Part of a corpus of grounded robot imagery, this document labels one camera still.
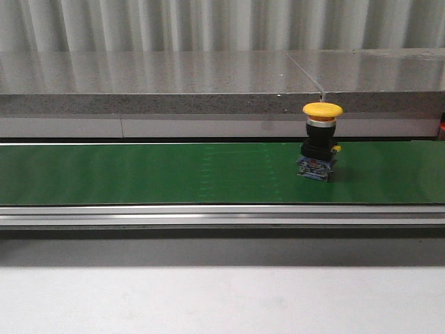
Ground green conveyor belt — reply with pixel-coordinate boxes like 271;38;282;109
1;141;444;206

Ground grey speckled stone slab right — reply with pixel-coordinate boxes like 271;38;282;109
288;48;444;118

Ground grey speckled stone slab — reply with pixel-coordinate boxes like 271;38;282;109
288;48;444;118
1;51;321;117

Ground grey speckled stone slab left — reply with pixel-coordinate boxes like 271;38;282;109
1;51;321;117

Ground white panel under slab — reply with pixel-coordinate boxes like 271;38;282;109
1;113;441;138

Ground red plastic tray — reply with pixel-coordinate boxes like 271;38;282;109
437;113;445;141

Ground white corrugated curtain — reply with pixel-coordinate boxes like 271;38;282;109
1;1;444;51

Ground aluminium conveyor side rail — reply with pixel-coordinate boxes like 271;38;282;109
1;204;444;230

